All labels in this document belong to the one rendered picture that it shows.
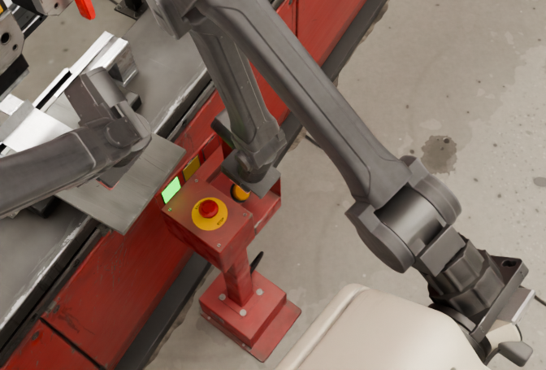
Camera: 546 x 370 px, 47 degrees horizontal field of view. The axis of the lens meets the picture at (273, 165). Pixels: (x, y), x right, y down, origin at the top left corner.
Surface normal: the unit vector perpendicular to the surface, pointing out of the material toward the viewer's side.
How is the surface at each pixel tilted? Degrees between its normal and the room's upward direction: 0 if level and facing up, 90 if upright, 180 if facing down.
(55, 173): 56
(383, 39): 0
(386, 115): 0
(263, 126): 83
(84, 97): 46
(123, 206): 0
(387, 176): 36
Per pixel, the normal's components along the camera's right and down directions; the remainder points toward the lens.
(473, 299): 0.00, 0.33
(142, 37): -0.02, -0.49
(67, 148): 0.68, -0.49
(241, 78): 0.67, 0.57
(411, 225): 0.15, -0.14
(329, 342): -0.53, -0.74
